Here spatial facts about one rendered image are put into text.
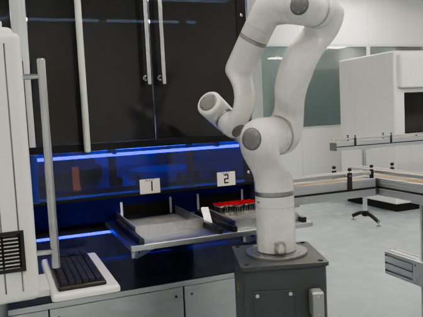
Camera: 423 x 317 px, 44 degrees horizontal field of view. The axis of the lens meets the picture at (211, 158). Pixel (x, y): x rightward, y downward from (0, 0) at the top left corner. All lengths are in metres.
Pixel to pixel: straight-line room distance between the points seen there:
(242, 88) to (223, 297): 1.09
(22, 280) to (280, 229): 0.76
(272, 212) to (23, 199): 0.71
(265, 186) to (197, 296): 0.89
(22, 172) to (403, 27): 7.94
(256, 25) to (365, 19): 7.01
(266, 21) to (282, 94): 0.22
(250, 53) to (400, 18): 7.45
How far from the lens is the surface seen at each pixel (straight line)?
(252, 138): 1.52
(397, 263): 2.88
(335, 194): 2.71
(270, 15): 1.60
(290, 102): 1.58
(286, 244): 1.63
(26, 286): 1.62
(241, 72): 1.65
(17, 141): 1.55
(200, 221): 1.99
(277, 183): 1.58
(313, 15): 1.48
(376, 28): 8.70
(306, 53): 1.55
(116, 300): 2.26
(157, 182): 2.19
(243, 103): 1.63
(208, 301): 2.38
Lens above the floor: 1.30
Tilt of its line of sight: 5 degrees down
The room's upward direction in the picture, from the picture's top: 3 degrees counter-clockwise
